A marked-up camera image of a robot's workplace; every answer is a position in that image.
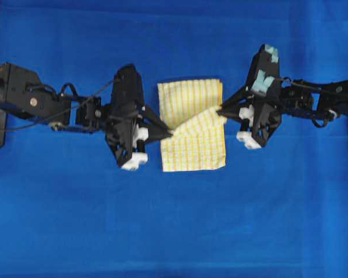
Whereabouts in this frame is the blue table cloth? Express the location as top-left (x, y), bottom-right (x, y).
top-left (0, 1), bottom-right (348, 277)

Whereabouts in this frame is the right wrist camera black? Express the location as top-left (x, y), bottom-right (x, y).
top-left (245, 44), bottom-right (281, 103)

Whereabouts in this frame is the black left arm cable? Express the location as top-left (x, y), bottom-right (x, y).
top-left (0, 79), bottom-right (117, 133)

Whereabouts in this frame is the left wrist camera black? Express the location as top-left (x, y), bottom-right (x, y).
top-left (111, 64), bottom-right (144, 108)

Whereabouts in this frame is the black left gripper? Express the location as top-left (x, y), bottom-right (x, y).
top-left (105, 101), bottom-right (173, 170)

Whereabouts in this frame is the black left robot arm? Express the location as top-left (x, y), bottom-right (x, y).
top-left (0, 63), bottom-right (172, 171)

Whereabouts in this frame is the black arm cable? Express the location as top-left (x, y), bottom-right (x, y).
top-left (0, 79), bottom-right (117, 133)
top-left (274, 75), bottom-right (337, 128)

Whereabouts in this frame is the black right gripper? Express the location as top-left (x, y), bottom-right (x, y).
top-left (219, 86), bottom-right (282, 149)

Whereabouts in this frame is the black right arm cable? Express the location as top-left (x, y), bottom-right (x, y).
top-left (274, 75), bottom-right (337, 128)

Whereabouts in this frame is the yellow white checked towel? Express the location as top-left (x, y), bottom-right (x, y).
top-left (157, 79), bottom-right (227, 172)

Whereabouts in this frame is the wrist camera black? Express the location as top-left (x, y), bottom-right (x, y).
top-left (245, 44), bottom-right (281, 103)
top-left (111, 64), bottom-right (144, 108)

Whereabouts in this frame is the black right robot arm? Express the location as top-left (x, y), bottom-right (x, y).
top-left (217, 77), bottom-right (348, 149)

